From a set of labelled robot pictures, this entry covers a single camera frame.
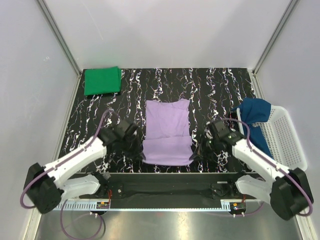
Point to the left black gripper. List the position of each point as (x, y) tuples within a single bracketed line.
[(137, 152)]

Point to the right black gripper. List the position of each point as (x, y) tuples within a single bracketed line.
[(200, 152)]

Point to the purple t shirt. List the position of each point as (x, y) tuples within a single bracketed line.
[(167, 136)]

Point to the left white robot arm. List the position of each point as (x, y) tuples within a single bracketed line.
[(75, 165)]

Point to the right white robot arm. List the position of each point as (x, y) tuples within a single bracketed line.
[(265, 170)]

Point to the folded green t shirt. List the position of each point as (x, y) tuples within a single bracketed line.
[(102, 81)]

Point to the dark blue t shirt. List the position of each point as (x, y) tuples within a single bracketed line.
[(252, 111)]

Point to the white plastic basket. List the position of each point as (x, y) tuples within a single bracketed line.
[(282, 139)]

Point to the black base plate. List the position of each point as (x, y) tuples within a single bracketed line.
[(164, 191)]

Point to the aluminium rail frame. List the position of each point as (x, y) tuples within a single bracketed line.
[(249, 219)]

